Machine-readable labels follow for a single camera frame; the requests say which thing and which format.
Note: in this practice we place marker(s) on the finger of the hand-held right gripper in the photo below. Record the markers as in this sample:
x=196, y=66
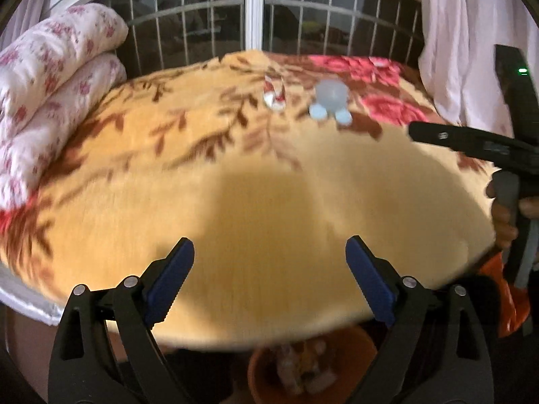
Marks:
x=454, y=136

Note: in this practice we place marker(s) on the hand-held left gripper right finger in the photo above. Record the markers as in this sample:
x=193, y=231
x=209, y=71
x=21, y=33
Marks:
x=372, y=282

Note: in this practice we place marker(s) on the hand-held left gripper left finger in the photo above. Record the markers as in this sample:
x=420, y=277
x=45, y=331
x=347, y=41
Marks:
x=170, y=282

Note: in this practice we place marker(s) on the orange plastic bin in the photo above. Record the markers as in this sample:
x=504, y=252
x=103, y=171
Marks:
x=261, y=370

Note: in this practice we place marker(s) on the person's right hand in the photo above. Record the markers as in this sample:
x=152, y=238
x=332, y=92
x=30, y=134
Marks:
x=501, y=225

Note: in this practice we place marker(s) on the white curtain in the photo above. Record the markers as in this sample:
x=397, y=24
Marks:
x=459, y=42

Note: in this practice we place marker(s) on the pile of crumpled wrappers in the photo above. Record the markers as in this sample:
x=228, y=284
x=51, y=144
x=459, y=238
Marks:
x=301, y=366

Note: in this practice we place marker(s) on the round light blue lid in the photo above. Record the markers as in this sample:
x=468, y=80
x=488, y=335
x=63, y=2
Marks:
x=318, y=111
x=344, y=118

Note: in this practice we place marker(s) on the yellow floral blanket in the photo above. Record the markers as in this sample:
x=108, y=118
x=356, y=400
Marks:
x=236, y=185

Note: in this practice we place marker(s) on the light blue plush toy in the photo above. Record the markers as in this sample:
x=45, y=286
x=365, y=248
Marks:
x=332, y=92

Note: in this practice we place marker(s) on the orange plastic bag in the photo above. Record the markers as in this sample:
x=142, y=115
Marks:
x=511, y=303

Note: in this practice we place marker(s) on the grey mattress edge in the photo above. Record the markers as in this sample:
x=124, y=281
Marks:
x=29, y=298

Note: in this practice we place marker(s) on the folded pink floral quilt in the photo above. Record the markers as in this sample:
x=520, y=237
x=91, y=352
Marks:
x=50, y=84

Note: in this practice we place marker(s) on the metal window grille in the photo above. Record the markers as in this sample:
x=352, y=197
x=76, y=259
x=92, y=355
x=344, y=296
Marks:
x=185, y=21

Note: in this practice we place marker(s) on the pale curtain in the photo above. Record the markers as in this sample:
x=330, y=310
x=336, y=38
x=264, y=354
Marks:
x=31, y=12

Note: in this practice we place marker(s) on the white window frame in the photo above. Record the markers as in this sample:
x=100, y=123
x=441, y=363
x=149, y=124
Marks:
x=254, y=4

